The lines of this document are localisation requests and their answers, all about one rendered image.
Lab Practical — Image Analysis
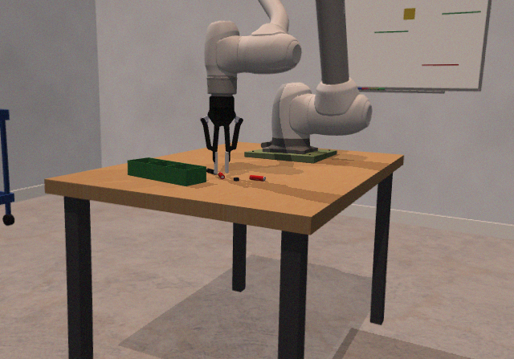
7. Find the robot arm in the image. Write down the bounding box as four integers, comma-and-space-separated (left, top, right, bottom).
204, 0, 372, 154

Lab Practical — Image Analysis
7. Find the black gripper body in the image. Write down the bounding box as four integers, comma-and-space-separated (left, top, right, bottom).
207, 96, 236, 126

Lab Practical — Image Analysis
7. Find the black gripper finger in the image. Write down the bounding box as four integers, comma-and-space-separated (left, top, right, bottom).
200, 115, 220, 173
224, 115, 243, 173

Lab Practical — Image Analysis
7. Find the green three-compartment bin rack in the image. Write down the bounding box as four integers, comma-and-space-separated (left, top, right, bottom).
128, 157, 206, 186

